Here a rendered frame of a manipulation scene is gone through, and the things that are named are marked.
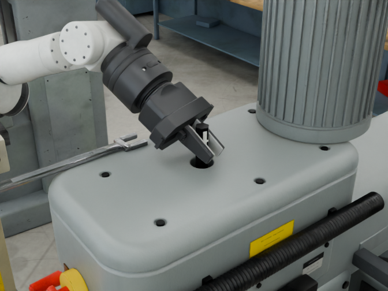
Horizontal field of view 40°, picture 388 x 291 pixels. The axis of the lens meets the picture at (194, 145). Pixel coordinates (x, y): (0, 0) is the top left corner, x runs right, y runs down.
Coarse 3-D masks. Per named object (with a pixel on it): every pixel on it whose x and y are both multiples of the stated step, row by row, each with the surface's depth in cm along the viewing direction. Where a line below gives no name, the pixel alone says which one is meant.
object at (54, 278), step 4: (56, 272) 86; (60, 272) 87; (48, 276) 86; (52, 276) 86; (56, 276) 86; (40, 280) 85; (44, 280) 85; (48, 280) 85; (52, 280) 85; (56, 280) 86; (32, 284) 84; (36, 284) 84; (40, 284) 84; (44, 284) 85; (48, 284) 85; (52, 284) 85; (56, 284) 86; (60, 284) 86; (32, 288) 84; (36, 288) 84; (40, 288) 84; (44, 288) 85
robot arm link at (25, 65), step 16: (0, 48) 92; (16, 48) 90; (32, 48) 88; (0, 64) 91; (16, 64) 89; (32, 64) 88; (0, 80) 93; (16, 80) 92; (32, 80) 93; (0, 96) 94; (16, 96) 97; (0, 112) 98; (16, 112) 99
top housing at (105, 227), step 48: (240, 144) 87; (288, 144) 87; (336, 144) 87; (48, 192) 78; (96, 192) 75; (144, 192) 75; (192, 192) 75; (240, 192) 75; (288, 192) 77; (336, 192) 85; (96, 240) 67; (144, 240) 66; (192, 240) 68; (240, 240) 74; (96, 288) 71; (144, 288) 67; (192, 288) 72
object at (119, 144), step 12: (120, 144) 85; (132, 144) 85; (144, 144) 86; (84, 156) 82; (96, 156) 83; (48, 168) 79; (60, 168) 79; (12, 180) 76; (24, 180) 76; (0, 192) 75
